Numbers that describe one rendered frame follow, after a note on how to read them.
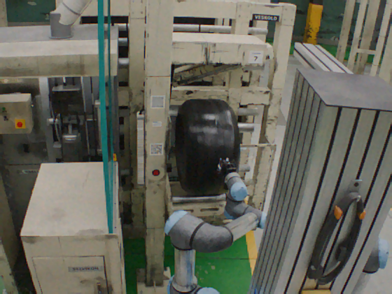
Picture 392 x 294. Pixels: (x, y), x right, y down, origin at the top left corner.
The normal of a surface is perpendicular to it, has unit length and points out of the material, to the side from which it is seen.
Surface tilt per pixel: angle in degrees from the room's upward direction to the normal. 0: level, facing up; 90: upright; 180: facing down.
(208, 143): 58
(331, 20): 90
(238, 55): 90
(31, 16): 90
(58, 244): 90
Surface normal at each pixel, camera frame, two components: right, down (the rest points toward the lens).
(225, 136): 0.17, -0.21
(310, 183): 0.00, 0.48
